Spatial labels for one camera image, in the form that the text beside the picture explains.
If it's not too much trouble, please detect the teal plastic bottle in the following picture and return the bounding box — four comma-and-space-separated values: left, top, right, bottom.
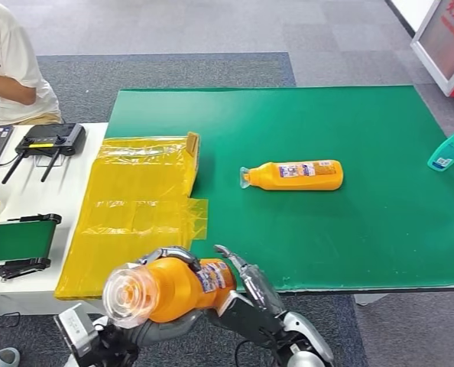
427, 124, 454, 172

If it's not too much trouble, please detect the yellow plastic bag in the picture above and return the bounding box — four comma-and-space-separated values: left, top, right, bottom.
54, 132, 209, 300

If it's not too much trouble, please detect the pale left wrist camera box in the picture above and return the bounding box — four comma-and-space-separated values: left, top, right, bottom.
54, 303, 98, 359

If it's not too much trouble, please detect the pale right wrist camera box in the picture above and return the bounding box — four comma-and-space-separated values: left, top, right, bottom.
205, 289, 285, 348

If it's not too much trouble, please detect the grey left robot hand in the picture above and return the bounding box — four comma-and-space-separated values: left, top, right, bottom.
127, 246, 205, 350

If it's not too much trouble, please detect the orange bottle with clear cap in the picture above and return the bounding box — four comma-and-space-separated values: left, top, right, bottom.
239, 160, 344, 192
102, 256, 237, 330

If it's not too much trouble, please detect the small green belt conveyor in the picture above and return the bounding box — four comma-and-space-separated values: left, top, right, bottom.
0, 213, 63, 282

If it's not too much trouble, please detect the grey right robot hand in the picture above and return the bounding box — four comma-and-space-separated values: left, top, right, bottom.
213, 244, 286, 318

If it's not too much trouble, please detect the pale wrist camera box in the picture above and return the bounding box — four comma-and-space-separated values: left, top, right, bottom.
54, 303, 98, 359
205, 289, 285, 348

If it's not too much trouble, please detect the green table mat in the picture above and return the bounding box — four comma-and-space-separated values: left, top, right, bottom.
105, 85, 454, 295

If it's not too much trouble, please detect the black remote controller with antennas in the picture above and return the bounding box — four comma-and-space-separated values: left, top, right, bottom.
2, 122, 87, 185

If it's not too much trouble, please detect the seated person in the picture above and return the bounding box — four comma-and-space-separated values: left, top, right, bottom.
0, 0, 63, 128

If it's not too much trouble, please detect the pale slipper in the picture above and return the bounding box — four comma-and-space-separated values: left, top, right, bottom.
0, 348, 21, 367

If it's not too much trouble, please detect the red and white sign board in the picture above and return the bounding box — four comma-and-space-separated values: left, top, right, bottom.
410, 0, 454, 97

